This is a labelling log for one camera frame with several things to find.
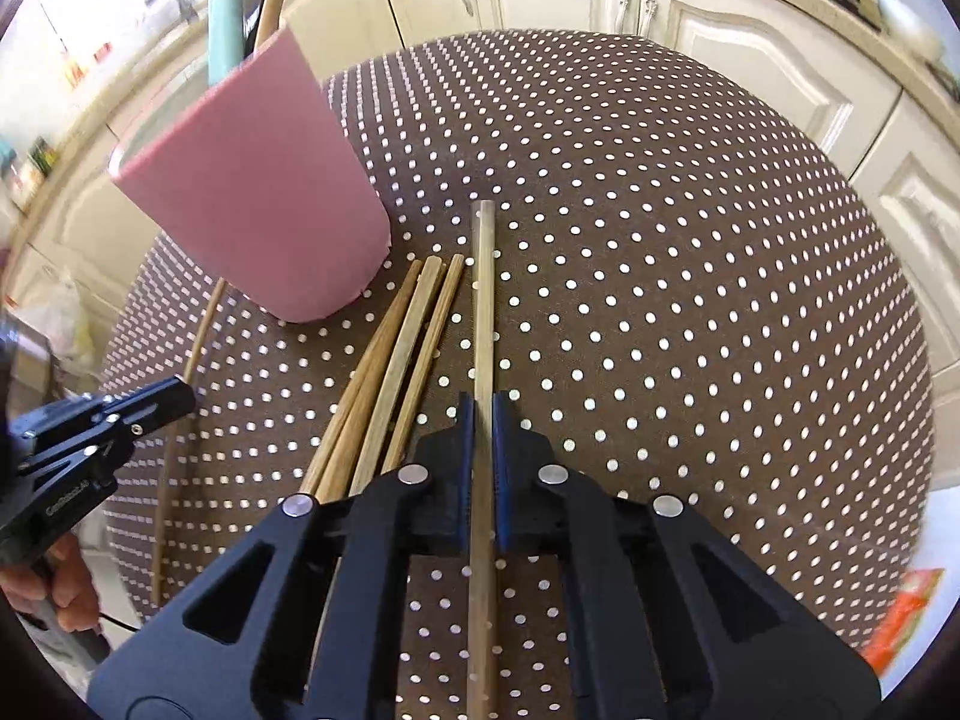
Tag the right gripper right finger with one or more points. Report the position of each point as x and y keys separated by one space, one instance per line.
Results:
x=665 y=618

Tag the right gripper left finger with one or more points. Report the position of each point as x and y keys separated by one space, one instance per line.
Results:
x=302 y=618

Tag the left hand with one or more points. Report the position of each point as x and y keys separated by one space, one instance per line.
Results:
x=70 y=589

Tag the orange snack package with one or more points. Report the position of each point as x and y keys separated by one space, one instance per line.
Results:
x=902 y=618

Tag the pink utensil holder cup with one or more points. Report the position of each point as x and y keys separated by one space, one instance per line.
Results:
x=258 y=184

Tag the brown polka dot tablecloth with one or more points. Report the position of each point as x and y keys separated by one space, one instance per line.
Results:
x=689 y=300

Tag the teal handled utensil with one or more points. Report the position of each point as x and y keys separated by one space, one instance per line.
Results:
x=224 y=39

